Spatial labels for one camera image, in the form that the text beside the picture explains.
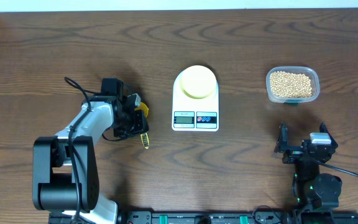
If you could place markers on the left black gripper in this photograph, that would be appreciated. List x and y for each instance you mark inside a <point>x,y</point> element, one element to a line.
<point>139,126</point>

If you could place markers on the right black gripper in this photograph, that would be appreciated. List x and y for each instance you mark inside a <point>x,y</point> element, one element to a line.
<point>293,154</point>

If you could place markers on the yellow measuring scoop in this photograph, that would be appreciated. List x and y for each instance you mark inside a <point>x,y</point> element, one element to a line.
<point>145,137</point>

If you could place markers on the pale yellow plastic bowl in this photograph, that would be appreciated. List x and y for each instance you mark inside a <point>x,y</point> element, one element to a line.
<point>198,82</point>

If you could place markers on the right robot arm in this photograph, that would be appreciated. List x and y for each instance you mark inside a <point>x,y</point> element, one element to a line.
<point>316,192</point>

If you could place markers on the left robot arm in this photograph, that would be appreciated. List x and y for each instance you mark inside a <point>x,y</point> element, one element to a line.
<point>65,174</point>

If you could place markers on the white digital kitchen scale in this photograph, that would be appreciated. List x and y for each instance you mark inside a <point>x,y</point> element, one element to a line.
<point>190,114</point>

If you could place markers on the clear plastic container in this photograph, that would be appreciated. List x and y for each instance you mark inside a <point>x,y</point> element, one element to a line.
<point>294,69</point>

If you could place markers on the pile of soybeans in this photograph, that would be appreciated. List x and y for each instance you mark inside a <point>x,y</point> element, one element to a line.
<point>290,85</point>

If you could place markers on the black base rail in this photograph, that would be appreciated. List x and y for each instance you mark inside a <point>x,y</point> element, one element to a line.
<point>143,217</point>

